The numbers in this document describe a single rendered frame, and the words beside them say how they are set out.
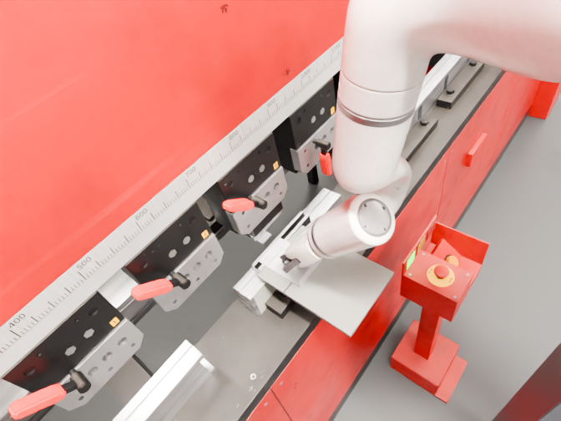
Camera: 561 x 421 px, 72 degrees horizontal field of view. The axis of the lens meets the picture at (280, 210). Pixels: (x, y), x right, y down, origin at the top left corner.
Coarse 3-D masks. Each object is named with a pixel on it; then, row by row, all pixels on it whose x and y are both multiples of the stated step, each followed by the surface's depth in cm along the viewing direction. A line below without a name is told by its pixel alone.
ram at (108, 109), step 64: (0, 0) 35; (64, 0) 39; (128, 0) 44; (192, 0) 50; (256, 0) 58; (320, 0) 69; (0, 64) 37; (64, 64) 41; (128, 64) 46; (192, 64) 53; (256, 64) 63; (0, 128) 39; (64, 128) 44; (128, 128) 50; (192, 128) 58; (0, 192) 41; (64, 192) 47; (128, 192) 53; (192, 192) 63; (0, 256) 44; (64, 256) 50; (128, 256) 58; (0, 320) 47
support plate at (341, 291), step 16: (352, 256) 91; (272, 272) 93; (320, 272) 90; (336, 272) 89; (352, 272) 89; (368, 272) 88; (384, 272) 87; (288, 288) 89; (304, 288) 88; (320, 288) 88; (336, 288) 87; (352, 288) 86; (368, 288) 85; (304, 304) 86; (320, 304) 85; (336, 304) 84; (352, 304) 84; (368, 304) 83; (336, 320) 82; (352, 320) 81
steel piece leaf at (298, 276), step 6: (282, 252) 96; (276, 258) 95; (270, 264) 94; (276, 264) 94; (282, 264) 93; (312, 264) 89; (318, 264) 92; (276, 270) 93; (282, 270) 92; (294, 270) 92; (300, 270) 91; (306, 270) 91; (312, 270) 90; (288, 276) 91; (294, 276) 91; (300, 276) 90; (306, 276) 89; (294, 282) 90; (300, 282) 88
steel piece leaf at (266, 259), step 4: (280, 240) 98; (284, 240) 98; (276, 244) 98; (280, 244) 97; (284, 244) 97; (272, 248) 97; (276, 248) 97; (280, 248) 97; (268, 252) 97; (272, 252) 96; (276, 252) 96; (264, 256) 96; (268, 256) 96; (272, 256) 95; (260, 260) 95; (264, 260) 95; (268, 260) 95; (272, 260) 95; (264, 264) 94; (268, 264) 94
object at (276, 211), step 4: (280, 204) 90; (276, 208) 90; (280, 208) 91; (272, 212) 89; (276, 212) 90; (280, 212) 93; (268, 216) 88; (272, 216) 90; (276, 216) 93; (264, 220) 88; (268, 220) 89; (272, 220) 92; (260, 224) 87; (264, 224) 88; (268, 224) 91; (256, 228) 86; (260, 228) 88; (264, 228) 90; (252, 232) 87; (256, 232) 87; (260, 232) 90; (256, 236) 89
